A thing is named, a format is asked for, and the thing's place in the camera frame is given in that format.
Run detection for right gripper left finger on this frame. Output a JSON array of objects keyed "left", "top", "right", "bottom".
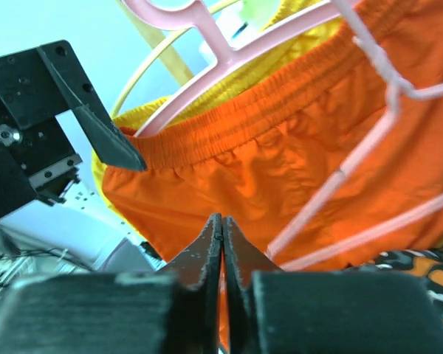
[{"left": 158, "top": 214, "right": 222, "bottom": 353}]

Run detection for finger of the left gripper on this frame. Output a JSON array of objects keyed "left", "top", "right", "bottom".
[{"left": 72, "top": 105, "right": 146, "bottom": 171}]

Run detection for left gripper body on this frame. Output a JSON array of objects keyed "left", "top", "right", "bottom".
[{"left": 0, "top": 40, "right": 89, "bottom": 218}]

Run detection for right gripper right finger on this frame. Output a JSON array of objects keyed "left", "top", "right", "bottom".
[{"left": 222, "top": 216, "right": 280, "bottom": 353}]

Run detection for black orange patterned shorts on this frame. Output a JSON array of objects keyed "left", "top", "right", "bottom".
[{"left": 347, "top": 246, "right": 443, "bottom": 320}]

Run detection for thin pink hanger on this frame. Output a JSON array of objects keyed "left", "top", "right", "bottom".
[{"left": 265, "top": 1, "right": 443, "bottom": 271}]

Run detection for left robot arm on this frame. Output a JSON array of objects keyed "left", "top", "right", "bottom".
[{"left": 0, "top": 41, "right": 162, "bottom": 294}]

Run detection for yellow hanger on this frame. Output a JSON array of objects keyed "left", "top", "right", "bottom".
[{"left": 110, "top": 1, "right": 249, "bottom": 125}]

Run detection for yellow shorts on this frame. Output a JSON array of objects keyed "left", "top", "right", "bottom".
[{"left": 90, "top": 0, "right": 355, "bottom": 237}]

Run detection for wooden clothes rack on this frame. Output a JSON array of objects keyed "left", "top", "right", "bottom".
[{"left": 120, "top": 4, "right": 193, "bottom": 89}]

